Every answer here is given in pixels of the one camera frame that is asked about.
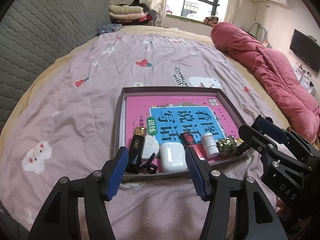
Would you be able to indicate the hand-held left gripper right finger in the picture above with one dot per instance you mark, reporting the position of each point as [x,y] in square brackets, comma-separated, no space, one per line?
[196,175]

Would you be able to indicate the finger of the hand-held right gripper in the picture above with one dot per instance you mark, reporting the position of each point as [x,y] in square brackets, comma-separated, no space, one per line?
[270,128]
[252,136]

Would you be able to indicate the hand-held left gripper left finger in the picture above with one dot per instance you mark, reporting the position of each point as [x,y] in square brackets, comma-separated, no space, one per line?
[117,172]

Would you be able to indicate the black gold-capped lighter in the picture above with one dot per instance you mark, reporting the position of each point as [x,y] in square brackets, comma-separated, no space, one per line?
[136,150]

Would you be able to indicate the white earbuds case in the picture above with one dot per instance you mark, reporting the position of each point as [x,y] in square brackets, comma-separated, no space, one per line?
[172,157]

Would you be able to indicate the white pill bottle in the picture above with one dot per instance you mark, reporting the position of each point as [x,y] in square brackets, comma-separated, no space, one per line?
[211,146]

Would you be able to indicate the black hair clip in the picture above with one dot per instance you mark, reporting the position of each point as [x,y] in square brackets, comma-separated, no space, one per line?
[150,167]

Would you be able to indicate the red and black lighter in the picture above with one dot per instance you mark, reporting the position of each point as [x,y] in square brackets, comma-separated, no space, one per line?
[190,140]

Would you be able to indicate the white round jar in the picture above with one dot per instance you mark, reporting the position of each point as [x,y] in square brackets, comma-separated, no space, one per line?
[151,147]

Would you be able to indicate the shallow brown cardboard box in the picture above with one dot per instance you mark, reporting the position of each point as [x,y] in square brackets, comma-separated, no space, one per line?
[170,90]

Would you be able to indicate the red quilted duvet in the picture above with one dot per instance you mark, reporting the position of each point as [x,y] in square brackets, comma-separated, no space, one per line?
[275,70]

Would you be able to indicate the white side table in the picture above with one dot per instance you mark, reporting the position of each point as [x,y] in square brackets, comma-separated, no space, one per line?
[303,80]

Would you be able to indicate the pink and blue book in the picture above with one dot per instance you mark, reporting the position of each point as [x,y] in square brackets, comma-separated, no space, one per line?
[140,110]

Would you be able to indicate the lilac printed blanket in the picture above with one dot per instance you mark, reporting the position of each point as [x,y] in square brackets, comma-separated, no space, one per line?
[75,105]

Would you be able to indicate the black flat television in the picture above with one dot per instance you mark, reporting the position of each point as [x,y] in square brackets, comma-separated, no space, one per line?
[306,50]

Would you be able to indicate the grey metal rack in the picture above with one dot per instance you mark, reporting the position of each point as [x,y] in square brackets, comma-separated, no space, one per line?
[260,31]

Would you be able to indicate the brown patterned cushion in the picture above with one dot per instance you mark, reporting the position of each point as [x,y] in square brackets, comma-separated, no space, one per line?
[211,21]

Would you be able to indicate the beige bed sheet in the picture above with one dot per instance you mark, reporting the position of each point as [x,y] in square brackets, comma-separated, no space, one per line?
[180,32]

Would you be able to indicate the cream curtain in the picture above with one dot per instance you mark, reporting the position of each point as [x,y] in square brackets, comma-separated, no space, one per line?
[233,2]
[153,2]

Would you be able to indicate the dark patterned cloth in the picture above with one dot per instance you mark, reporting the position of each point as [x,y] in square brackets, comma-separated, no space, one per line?
[108,30]

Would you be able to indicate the pink folded blanket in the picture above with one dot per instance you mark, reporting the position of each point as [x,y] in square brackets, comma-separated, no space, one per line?
[127,16]

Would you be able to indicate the dark clothes pile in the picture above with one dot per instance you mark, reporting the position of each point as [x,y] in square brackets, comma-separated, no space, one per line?
[148,18]

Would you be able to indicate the grey quilted headboard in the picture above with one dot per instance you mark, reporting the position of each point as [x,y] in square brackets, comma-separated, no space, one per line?
[37,35]

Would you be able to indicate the cream folded blanket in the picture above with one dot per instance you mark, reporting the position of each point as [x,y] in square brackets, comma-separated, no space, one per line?
[126,8]

